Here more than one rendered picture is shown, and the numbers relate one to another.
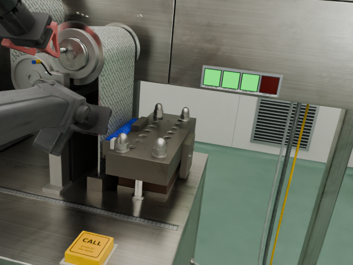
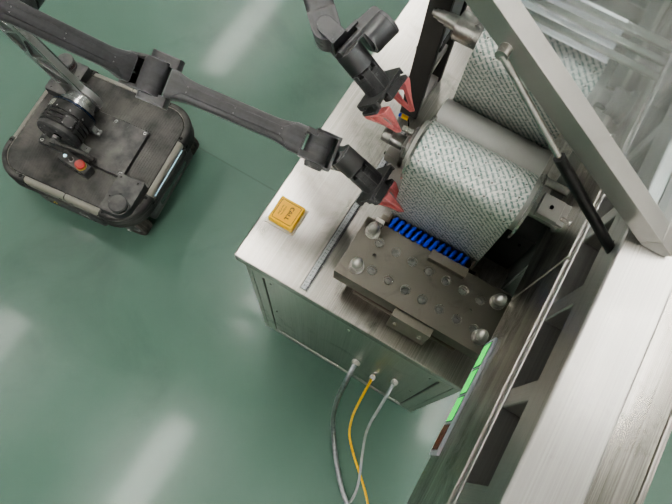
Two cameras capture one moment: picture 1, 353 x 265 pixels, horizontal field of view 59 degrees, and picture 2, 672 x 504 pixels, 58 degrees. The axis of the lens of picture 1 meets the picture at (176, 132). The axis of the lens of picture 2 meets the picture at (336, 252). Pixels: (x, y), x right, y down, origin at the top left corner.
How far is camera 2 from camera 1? 1.32 m
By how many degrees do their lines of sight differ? 75
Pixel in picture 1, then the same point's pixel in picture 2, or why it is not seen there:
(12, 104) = (228, 113)
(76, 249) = (283, 203)
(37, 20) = (374, 97)
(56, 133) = not seen: hidden behind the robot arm
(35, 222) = (335, 178)
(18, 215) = not seen: hidden behind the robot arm
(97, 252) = (277, 216)
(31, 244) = (307, 177)
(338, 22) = not seen: outside the picture
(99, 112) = (371, 191)
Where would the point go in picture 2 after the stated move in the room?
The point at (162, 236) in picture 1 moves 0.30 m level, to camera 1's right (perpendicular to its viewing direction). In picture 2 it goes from (295, 273) to (250, 387)
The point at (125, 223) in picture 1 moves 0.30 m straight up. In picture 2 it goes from (319, 246) to (321, 200)
